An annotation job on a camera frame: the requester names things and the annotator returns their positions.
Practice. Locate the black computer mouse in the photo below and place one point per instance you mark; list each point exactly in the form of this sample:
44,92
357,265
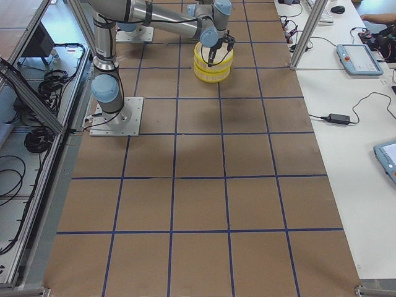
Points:
337,9

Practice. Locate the blue teach pendant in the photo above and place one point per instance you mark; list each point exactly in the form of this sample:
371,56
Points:
358,60

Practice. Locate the yellow steamer layer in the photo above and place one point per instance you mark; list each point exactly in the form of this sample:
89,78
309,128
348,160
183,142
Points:
223,58
211,77

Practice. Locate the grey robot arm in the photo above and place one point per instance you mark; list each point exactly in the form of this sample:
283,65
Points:
204,21

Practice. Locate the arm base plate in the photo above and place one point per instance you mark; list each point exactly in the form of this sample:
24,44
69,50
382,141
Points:
127,122
139,35

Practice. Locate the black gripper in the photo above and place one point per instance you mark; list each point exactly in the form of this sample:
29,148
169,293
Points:
212,52

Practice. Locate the wrist black camera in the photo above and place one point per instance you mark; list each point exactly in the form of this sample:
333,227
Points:
229,40

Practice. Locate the person hand at desk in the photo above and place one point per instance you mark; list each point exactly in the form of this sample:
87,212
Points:
384,19

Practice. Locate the black power brick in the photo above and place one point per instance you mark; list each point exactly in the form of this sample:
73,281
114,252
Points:
338,119

